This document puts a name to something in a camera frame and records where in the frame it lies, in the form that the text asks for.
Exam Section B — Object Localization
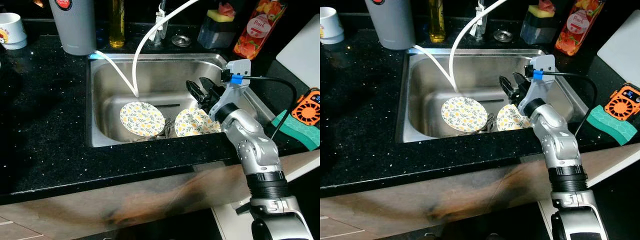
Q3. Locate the large lemon print plate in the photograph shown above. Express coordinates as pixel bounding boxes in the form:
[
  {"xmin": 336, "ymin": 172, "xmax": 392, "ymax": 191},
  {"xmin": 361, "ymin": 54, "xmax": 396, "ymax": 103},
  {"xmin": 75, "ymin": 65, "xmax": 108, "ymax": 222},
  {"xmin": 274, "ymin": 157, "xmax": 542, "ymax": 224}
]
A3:
[
  {"xmin": 496, "ymin": 103, "xmax": 532, "ymax": 132},
  {"xmin": 174, "ymin": 107, "xmax": 222, "ymax": 138}
]

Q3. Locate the small lemon print plate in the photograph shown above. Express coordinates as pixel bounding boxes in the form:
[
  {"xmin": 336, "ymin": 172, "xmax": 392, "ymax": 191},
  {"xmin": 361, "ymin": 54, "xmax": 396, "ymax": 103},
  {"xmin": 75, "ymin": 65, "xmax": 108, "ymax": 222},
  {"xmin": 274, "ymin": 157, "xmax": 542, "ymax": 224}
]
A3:
[
  {"xmin": 119, "ymin": 101, "xmax": 166, "ymax": 137},
  {"xmin": 441, "ymin": 96, "xmax": 488, "ymax": 133}
]

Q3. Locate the stainless steel sink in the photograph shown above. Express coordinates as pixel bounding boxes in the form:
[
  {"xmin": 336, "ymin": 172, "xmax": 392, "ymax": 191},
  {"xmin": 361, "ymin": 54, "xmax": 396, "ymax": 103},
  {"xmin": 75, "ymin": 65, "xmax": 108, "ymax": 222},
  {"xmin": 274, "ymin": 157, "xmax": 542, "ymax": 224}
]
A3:
[
  {"xmin": 395, "ymin": 48, "xmax": 591, "ymax": 145},
  {"xmin": 86, "ymin": 52, "xmax": 273, "ymax": 148}
]

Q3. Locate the dark clear soap dispenser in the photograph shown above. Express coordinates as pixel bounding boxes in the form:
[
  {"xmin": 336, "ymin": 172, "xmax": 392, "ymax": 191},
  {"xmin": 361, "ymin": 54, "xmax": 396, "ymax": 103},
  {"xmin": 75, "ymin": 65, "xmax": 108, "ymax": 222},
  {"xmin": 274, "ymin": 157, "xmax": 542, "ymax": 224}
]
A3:
[
  {"xmin": 197, "ymin": 17, "xmax": 236, "ymax": 49},
  {"xmin": 520, "ymin": 12, "xmax": 557, "ymax": 45}
]

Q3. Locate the orange peach soap bottle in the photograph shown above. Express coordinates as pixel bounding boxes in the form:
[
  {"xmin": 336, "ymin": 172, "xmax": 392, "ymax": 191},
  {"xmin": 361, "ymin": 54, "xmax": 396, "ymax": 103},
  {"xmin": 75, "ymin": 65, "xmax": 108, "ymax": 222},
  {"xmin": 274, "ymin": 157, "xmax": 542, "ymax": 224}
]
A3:
[
  {"xmin": 233, "ymin": 0, "xmax": 288, "ymax": 60},
  {"xmin": 555, "ymin": 0, "xmax": 606, "ymax": 56}
]

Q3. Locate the chrome sink faucet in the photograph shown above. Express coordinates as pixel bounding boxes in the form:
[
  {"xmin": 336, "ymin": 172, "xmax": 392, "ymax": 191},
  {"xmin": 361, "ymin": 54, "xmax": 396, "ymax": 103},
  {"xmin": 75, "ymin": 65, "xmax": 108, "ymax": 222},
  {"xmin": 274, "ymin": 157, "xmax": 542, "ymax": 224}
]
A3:
[
  {"xmin": 472, "ymin": 0, "xmax": 489, "ymax": 41},
  {"xmin": 151, "ymin": 0, "xmax": 169, "ymax": 46}
]

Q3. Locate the yellow pink dish sponge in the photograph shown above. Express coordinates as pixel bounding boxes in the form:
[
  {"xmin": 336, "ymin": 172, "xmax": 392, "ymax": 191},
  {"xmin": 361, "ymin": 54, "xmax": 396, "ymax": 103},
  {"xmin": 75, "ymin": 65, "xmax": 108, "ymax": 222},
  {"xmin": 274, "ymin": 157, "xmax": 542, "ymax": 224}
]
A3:
[
  {"xmin": 206, "ymin": 2, "xmax": 236, "ymax": 23},
  {"xmin": 530, "ymin": 0, "xmax": 557, "ymax": 19}
]

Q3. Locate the thin white tube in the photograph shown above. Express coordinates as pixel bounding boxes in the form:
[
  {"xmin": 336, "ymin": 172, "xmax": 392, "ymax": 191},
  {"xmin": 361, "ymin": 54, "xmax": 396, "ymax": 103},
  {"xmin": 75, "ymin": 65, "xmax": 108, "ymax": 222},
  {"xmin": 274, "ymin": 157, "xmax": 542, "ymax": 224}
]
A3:
[
  {"xmin": 94, "ymin": 50, "xmax": 140, "ymax": 97},
  {"xmin": 412, "ymin": 45, "xmax": 458, "ymax": 94}
]

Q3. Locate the green scouring sponge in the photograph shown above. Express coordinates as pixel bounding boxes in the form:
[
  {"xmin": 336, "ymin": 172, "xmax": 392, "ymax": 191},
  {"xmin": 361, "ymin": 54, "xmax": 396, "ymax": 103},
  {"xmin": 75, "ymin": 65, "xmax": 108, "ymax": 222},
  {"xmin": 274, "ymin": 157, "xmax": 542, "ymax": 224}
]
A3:
[
  {"xmin": 271, "ymin": 110, "xmax": 321, "ymax": 151},
  {"xmin": 586, "ymin": 105, "xmax": 633, "ymax": 147}
]

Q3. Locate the orange black handheld fan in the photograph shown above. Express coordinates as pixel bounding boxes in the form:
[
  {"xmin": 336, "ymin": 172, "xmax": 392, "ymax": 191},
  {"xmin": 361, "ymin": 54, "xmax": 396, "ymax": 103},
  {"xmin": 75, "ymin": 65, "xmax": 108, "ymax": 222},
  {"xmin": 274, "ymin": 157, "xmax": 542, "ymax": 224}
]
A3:
[
  {"xmin": 291, "ymin": 87, "xmax": 321, "ymax": 126},
  {"xmin": 604, "ymin": 82, "xmax": 640, "ymax": 122}
]

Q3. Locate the yellow oil glass bottle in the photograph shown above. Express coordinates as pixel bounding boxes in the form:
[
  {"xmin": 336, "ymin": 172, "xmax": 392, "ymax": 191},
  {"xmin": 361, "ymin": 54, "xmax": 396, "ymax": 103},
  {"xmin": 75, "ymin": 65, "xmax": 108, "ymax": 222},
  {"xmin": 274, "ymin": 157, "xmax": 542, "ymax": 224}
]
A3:
[
  {"xmin": 429, "ymin": 0, "xmax": 446, "ymax": 43},
  {"xmin": 109, "ymin": 0, "xmax": 126, "ymax": 49}
]

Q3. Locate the white cutting board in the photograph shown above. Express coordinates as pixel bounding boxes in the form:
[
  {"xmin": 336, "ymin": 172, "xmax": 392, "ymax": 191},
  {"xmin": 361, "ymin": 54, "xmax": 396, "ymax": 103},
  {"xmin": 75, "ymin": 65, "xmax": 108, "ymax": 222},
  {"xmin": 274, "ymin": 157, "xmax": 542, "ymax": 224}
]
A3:
[
  {"xmin": 276, "ymin": 14, "xmax": 321, "ymax": 90},
  {"xmin": 596, "ymin": 10, "xmax": 640, "ymax": 87}
]

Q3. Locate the grey tumbler with red logo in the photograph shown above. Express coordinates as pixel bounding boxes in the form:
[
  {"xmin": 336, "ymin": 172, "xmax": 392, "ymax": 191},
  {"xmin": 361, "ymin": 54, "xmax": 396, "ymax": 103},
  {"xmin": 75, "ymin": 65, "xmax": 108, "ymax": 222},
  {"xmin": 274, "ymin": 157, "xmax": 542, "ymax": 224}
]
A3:
[
  {"xmin": 365, "ymin": 0, "xmax": 416, "ymax": 51},
  {"xmin": 48, "ymin": 0, "xmax": 97, "ymax": 56}
]

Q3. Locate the white printed mug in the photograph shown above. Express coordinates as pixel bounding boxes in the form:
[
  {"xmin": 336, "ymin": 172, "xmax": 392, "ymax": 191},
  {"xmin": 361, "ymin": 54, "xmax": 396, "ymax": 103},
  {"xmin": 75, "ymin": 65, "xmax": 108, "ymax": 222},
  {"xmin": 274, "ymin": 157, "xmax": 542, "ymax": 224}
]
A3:
[
  {"xmin": 320, "ymin": 6, "xmax": 345, "ymax": 45},
  {"xmin": 0, "ymin": 12, "xmax": 28, "ymax": 50}
]

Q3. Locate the wooden cabinet front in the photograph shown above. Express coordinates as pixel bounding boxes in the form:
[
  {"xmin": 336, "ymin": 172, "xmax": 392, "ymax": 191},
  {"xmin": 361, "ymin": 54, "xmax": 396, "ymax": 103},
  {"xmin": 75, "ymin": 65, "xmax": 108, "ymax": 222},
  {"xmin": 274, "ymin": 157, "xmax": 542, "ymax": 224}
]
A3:
[
  {"xmin": 0, "ymin": 150, "xmax": 321, "ymax": 240},
  {"xmin": 320, "ymin": 145, "xmax": 640, "ymax": 240}
]

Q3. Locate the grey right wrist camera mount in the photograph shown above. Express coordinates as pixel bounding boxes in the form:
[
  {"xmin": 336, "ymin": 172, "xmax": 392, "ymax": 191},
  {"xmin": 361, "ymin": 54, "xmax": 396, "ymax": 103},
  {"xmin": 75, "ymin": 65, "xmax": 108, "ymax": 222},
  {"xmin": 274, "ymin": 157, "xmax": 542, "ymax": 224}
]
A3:
[
  {"xmin": 209, "ymin": 59, "xmax": 252, "ymax": 122},
  {"xmin": 520, "ymin": 54, "xmax": 557, "ymax": 115}
]

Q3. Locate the black cable with blue plug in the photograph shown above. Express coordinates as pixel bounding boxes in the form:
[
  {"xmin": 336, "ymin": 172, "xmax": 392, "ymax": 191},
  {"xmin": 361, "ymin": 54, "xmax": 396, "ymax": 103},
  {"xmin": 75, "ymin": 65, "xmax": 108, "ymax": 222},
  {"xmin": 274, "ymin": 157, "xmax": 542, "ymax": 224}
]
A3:
[
  {"xmin": 231, "ymin": 74, "xmax": 297, "ymax": 141},
  {"xmin": 533, "ymin": 70, "xmax": 599, "ymax": 139}
]

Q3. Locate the thick white water hose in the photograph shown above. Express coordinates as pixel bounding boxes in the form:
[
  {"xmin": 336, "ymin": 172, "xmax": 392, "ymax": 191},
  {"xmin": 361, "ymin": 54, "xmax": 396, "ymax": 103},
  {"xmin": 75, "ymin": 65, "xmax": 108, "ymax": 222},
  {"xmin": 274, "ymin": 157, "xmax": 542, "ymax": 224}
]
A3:
[
  {"xmin": 131, "ymin": 0, "xmax": 201, "ymax": 97},
  {"xmin": 448, "ymin": 0, "xmax": 506, "ymax": 94}
]

